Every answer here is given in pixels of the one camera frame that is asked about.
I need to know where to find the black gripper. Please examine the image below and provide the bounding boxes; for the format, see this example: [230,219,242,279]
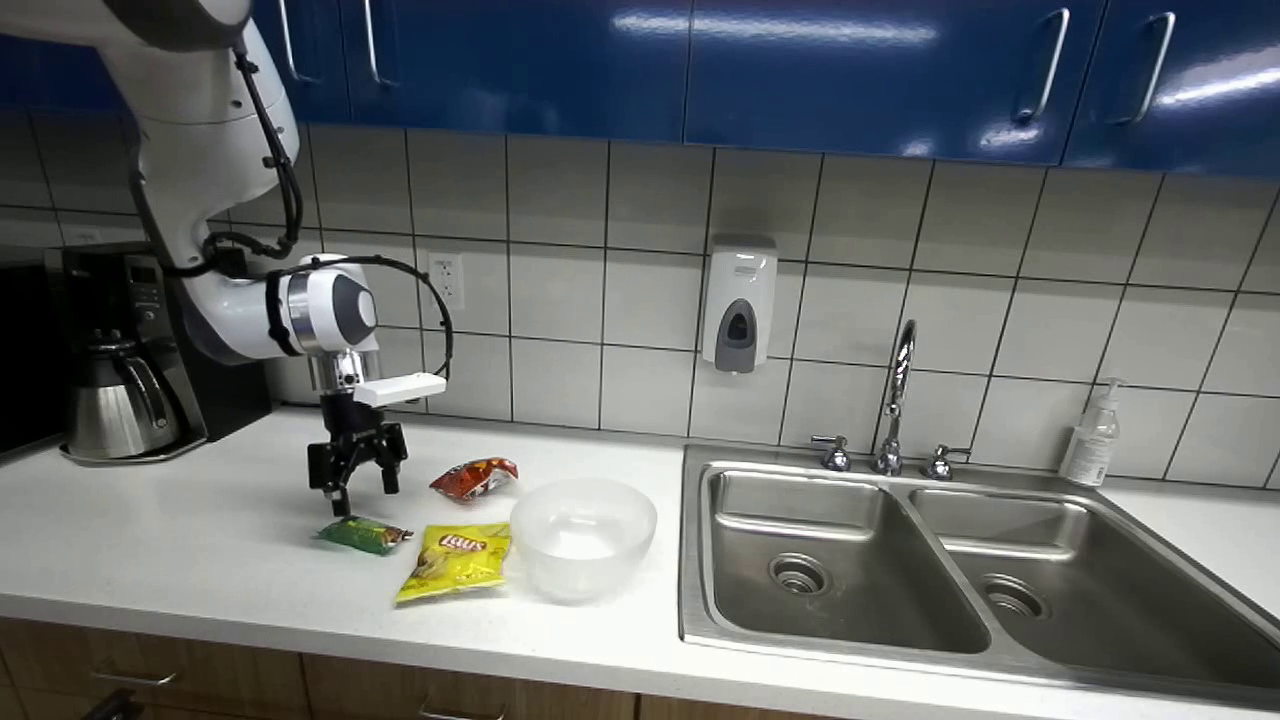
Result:
[308,398,407,516]

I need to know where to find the green snack package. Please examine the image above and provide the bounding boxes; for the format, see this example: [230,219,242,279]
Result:
[322,516,407,555]

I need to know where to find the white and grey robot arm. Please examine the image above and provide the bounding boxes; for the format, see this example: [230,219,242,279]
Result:
[0,0,406,516]

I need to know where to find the red snack package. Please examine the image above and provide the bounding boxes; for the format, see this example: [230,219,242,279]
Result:
[432,457,519,503]

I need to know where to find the translucent plastic bowl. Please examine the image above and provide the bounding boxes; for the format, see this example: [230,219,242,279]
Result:
[512,480,658,603]

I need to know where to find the yellow chips bag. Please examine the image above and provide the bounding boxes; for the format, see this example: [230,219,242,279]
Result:
[396,525,512,603]

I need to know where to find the black coffee maker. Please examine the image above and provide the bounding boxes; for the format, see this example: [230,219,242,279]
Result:
[48,246,271,465]

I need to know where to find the steel coffee carafe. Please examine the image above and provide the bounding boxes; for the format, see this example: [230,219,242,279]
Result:
[65,336,182,465]

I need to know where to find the wooden lower cabinet drawers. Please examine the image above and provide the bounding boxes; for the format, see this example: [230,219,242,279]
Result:
[0,622,812,720]

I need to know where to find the chrome faucet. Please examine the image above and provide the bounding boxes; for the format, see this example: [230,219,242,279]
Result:
[822,323,969,480]

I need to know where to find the stainless steel double sink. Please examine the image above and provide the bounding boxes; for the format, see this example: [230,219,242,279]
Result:
[680,450,1280,713]

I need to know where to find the clear spray bottle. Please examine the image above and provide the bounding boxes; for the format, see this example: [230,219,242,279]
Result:
[1060,381,1121,488]

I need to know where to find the blue upper cabinets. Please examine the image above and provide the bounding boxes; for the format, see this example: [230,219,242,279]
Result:
[6,0,1280,180]

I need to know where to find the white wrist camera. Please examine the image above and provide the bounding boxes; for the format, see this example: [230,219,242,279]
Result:
[353,371,448,407]

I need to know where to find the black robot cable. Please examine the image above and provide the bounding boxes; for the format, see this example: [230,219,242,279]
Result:
[174,44,460,383]

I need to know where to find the white wall soap dispenser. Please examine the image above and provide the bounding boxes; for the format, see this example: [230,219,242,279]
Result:
[702,236,775,371]

